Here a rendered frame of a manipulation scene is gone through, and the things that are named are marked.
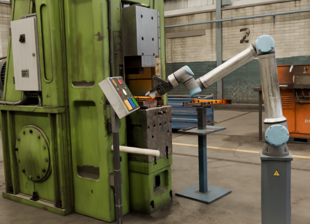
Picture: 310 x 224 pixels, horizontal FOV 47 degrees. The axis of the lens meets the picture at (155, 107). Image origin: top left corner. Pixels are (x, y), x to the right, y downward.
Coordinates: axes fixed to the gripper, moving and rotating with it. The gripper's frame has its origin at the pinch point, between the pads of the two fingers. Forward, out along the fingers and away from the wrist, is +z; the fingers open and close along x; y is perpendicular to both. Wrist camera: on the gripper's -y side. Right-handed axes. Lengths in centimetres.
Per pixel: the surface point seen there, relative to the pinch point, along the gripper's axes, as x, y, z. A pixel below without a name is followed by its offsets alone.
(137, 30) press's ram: 32, -49, -15
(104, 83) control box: -27.2, -19.6, 15.3
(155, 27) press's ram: 55, -47, -26
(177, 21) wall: 895, -180, -22
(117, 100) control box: -27.2, -5.3, 13.2
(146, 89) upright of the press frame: 77, -7, 14
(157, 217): 27, 92, 54
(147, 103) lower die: 40.4, 5.5, 12.0
